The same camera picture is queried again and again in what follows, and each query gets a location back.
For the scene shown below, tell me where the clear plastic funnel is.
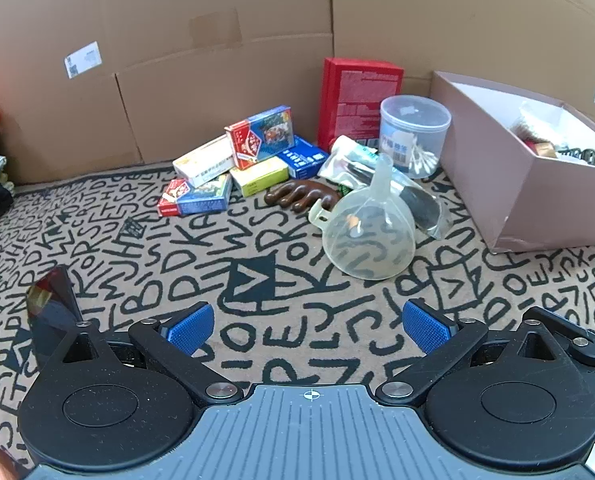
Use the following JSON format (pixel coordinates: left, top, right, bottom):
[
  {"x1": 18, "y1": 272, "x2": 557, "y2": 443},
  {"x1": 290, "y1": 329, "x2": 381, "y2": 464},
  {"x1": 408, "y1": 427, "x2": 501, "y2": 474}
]
[{"x1": 308, "y1": 155, "x2": 416, "y2": 281}]

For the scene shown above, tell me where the brown wooden massage comb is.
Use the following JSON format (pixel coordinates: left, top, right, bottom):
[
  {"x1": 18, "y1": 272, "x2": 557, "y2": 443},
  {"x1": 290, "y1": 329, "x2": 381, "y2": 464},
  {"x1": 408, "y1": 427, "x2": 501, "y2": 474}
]
[{"x1": 264, "y1": 179, "x2": 341, "y2": 214}]

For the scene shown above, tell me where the clear bag with dark item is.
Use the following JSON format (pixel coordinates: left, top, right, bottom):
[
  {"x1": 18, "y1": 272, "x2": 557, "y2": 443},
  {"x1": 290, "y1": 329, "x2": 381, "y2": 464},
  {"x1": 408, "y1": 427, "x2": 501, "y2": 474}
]
[{"x1": 318, "y1": 136, "x2": 453, "y2": 240}]

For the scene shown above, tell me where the patterned letter rug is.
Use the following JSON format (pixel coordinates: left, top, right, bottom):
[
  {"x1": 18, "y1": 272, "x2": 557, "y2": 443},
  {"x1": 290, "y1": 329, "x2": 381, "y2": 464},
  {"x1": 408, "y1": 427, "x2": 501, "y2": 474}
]
[{"x1": 0, "y1": 166, "x2": 595, "y2": 464}]

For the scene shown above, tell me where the black smartphone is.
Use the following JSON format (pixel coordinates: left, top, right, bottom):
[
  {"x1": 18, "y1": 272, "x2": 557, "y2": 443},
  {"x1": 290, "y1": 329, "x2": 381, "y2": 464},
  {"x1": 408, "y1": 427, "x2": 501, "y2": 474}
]
[{"x1": 26, "y1": 264, "x2": 82, "y2": 368}]

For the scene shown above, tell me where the red blue flat card box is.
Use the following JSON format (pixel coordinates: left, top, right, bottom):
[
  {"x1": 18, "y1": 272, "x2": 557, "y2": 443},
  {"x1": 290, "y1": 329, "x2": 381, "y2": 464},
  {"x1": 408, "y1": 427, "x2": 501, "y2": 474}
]
[{"x1": 156, "y1": 174, "x2": 232, "y2": 217}]

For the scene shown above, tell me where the pink cardboard storage box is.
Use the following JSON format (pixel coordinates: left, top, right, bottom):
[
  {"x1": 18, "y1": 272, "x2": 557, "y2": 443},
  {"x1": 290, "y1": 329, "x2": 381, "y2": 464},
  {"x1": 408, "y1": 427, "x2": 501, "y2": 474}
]
[{"x1": 431, "y1": 72, "x2": 595, "y2": 252}]

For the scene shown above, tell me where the yellow green small box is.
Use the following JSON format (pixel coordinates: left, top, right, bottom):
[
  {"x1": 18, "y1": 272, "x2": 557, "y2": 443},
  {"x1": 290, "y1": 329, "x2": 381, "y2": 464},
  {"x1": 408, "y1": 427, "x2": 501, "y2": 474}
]
[{"x1": 230, "y1": 156, "x2": 290, "y2": 197}]

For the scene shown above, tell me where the black hair claw clip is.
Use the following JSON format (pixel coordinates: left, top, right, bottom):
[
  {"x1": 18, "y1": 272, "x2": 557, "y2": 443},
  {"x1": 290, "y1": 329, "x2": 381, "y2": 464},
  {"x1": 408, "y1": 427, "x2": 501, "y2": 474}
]
[{"x1": 555, "y1": 146, "x2": 595, "y2": 167}]

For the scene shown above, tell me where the white medicine box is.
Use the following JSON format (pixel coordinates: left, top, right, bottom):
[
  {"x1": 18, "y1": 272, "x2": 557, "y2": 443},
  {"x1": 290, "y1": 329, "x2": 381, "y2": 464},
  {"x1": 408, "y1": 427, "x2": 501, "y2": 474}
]
[{"x1": 172, "y1": 134, "x2": 234, "y2": 188}]

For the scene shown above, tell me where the clear cotton swab jar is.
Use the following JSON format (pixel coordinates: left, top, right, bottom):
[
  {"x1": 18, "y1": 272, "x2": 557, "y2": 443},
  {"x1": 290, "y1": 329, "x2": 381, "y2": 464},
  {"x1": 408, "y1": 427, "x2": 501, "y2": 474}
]
[{"x1": 379, "y1": 94, "x2": 451, "y2": 179}]

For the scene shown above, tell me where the blue medicine box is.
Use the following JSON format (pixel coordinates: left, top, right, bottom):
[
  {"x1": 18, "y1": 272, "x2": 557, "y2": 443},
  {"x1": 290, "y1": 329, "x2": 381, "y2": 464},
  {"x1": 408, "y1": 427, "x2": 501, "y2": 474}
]
[{"x1": 278, "y1": 136, "x2": 329, "y2": 180}]

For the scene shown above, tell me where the red blue playing card box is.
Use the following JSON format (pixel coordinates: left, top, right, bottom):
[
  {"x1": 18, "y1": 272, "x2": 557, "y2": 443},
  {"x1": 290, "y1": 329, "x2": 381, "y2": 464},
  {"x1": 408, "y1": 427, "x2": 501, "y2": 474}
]
[{"x1": 224, "y1": 105, "x2": 295, "y2": 170}]

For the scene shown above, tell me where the red flat book box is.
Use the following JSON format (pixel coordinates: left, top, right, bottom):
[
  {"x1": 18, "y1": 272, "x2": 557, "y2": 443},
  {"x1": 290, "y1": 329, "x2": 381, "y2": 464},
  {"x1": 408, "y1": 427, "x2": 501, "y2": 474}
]
[{"x1": 317, "y1": 58, "x2": 405, "y2": 151}]

